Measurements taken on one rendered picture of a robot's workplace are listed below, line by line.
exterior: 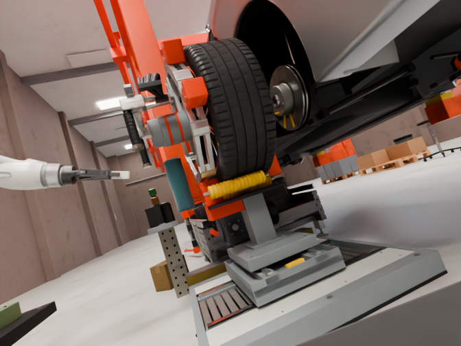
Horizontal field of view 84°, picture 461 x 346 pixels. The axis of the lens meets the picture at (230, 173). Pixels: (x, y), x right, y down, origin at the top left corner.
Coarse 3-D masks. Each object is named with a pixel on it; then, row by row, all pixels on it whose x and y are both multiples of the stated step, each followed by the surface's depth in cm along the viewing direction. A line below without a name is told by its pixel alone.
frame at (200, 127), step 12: (168, 72) 110; (180, 72) 95; (180, 84) 94; (180, 96) 97; (192, 120) 93; (204, 120) 94; (192, 132) 94; (204, 132) 95; (192, 144) 143; (204, 144) 102; (192, 156) 142; (192, 168) 132; (204, 168) 104; (204, 180) 125
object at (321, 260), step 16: (304, 256) 100; (320, 256) 93; (336, 256) 94; (240, 272) 113; (256, 272) 98; (272, 272) 92; (288, 272) 90; (304, 272) 91; (320, 272) 92; (256, 288) 86; (272, 288) 88; (288, 288) 89; (256, 304) 87
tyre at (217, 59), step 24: (192, 48) 100; (216, 48) 99; (240, 48) 99; (216, 72) 93; (240, 72) 95; (216, 96) 91; (240, 96) 92; (264, 96) 95; (216, 120) 92; (240, 120) 93; (264, 120) 97; (240, 144) 97; (264, 144) 102; (240, 168) 104; (264, 168) 112
